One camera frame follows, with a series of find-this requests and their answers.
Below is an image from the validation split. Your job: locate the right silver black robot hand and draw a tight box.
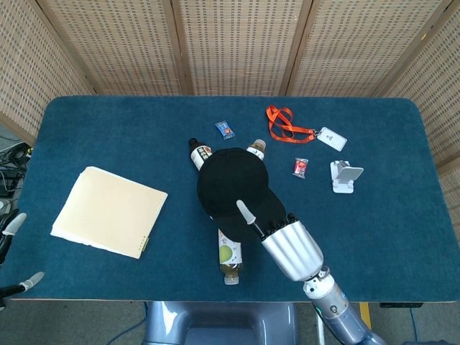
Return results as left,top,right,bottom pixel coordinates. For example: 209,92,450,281
236,200,324,282

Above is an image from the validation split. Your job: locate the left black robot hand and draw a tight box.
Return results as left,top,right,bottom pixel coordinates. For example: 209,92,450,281
0,211,46,301

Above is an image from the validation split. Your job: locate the black baseball cap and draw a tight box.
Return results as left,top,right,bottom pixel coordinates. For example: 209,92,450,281
196,147,288,242

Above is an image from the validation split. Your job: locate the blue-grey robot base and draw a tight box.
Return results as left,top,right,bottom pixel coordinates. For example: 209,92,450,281
143,300,299,345

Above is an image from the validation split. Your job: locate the tea bottle green apple label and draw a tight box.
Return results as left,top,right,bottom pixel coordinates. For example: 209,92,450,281
217,229,245,286

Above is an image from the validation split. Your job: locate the red candy wrapper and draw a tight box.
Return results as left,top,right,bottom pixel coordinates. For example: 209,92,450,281
291,157,310,179

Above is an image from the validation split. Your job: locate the white folding phone stand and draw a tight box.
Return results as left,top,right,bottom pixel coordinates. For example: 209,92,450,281
329,160,364,194

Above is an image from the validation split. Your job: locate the white table leg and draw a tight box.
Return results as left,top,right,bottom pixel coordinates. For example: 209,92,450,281
315,309,326,345

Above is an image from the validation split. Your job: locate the cream loose-leaf notebook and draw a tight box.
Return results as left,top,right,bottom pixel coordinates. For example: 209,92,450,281
50,165,169,259

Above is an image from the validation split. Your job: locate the brown-capped bottle with white label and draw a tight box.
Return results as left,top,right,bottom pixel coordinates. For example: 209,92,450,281
246,139,267,162

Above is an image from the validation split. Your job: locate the white ID badge card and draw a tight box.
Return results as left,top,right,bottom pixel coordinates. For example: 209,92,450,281
316,126,348,151

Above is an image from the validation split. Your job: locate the blue carpet table cover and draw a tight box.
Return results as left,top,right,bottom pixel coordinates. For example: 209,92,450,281
0,95,460,303

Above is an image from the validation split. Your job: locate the black-capped bottle with dark label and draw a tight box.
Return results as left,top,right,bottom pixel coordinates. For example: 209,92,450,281
188,137,213,172

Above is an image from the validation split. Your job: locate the blue candy wrapper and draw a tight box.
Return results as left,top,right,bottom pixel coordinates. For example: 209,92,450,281
214,121,236,139

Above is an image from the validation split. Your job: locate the woven bamboo screen panel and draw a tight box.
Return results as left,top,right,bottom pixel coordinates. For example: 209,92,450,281
171,0,314,97
35,0,193,96
279,0,454,97
375,0,460,209
0,0,95,147

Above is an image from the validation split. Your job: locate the black cable bundle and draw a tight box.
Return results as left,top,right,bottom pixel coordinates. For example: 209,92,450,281
0,142,35,197

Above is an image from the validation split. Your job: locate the orange lanyard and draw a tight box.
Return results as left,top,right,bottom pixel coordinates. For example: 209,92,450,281
265,105,319,142

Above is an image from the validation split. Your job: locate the thin blue floor cable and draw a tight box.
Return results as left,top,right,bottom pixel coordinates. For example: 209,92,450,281
116,301,149,345

